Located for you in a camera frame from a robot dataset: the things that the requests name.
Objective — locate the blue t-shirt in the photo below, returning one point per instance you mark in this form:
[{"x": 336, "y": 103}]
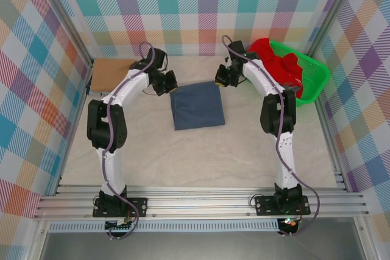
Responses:
[{"x": 198, "y": 107}]

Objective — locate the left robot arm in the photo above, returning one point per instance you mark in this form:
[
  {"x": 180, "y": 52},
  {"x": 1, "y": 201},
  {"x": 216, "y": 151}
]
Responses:
[{"x": 106, "y": 126}]

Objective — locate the red t-shirt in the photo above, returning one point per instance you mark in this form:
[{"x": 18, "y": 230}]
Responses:
[{"x": 274, "y": 65}]

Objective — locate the tan folded t-shirt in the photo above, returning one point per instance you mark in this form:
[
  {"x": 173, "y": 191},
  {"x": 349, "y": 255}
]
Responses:
[{"x": 106, "y": 74}]

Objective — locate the grey garment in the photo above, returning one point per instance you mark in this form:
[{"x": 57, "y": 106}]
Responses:
[{"x": 291, "y": 87}]

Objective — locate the green plastic basket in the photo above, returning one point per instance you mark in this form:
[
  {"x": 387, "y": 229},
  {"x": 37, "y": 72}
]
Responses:
[{"x": 315, "y": 80}]

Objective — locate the small controller board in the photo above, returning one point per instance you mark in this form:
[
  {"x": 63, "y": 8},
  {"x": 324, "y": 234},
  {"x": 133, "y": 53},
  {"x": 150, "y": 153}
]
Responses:
[
  {"x": 120, "y": 227},
  {"x": 289, "y": 223}
]

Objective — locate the aluminium corner post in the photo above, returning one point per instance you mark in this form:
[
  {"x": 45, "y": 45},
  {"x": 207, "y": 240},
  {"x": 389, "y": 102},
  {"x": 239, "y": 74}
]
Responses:
[
  {"x": 62, "y": 13},
  {"x": 332, "y": 13}
]

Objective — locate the aluminium mounting rail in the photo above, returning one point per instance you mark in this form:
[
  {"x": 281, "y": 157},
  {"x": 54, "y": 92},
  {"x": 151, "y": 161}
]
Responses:
[{"x": 198, "y": 202}]

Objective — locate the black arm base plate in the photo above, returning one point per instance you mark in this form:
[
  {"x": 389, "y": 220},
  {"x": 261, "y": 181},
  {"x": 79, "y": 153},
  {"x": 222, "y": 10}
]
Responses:
[
  {"x": 263, "y": 205},
  {"x": 138, "y": 206}
]

